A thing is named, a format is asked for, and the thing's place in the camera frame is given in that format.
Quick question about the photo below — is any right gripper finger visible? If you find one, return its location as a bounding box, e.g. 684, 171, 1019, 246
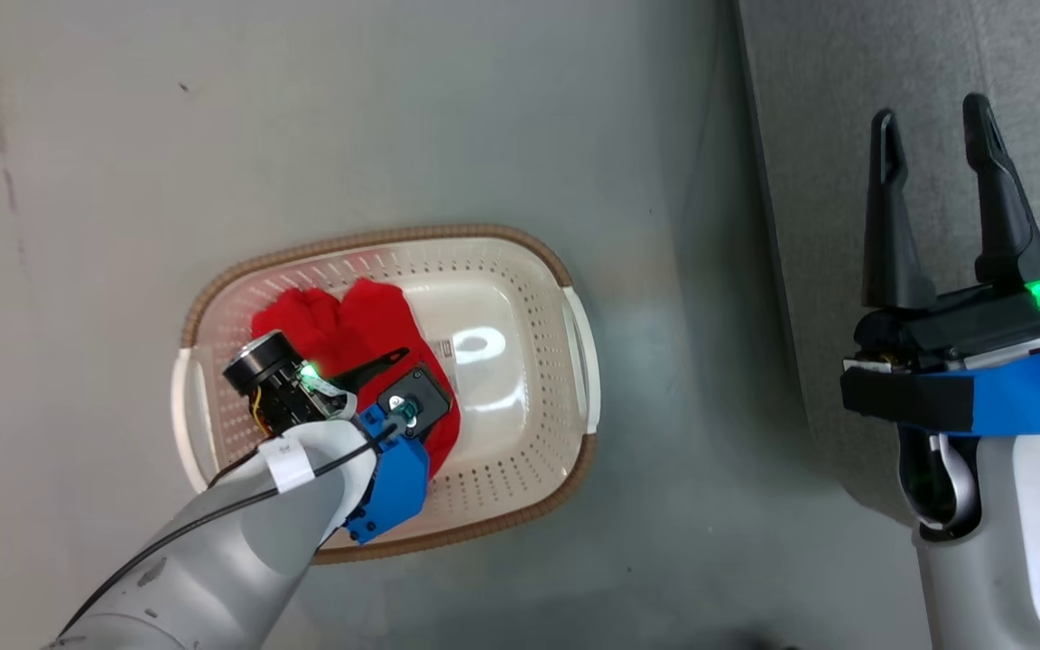
961, 92, 1040, 292
860, 108, 939, 311

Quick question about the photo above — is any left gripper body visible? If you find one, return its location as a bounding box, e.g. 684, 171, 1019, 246
221, 330, 360, 438

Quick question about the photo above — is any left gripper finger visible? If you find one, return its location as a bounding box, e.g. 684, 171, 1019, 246
337, 347, 412, 395

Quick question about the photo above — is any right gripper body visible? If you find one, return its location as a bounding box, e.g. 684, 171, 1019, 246
840, 267, 1040, 376

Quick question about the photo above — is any red garment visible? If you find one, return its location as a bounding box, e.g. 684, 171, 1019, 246
250, 277, 461, 480

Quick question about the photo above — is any grey fabric sofa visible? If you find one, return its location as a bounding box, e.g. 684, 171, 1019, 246
736, 0, 1040, 526

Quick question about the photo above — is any beige perforated laundry basket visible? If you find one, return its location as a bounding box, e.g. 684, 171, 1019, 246
170, 224, 603, 566

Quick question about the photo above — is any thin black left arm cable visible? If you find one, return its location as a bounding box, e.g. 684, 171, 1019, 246
54, 422, 400, 644

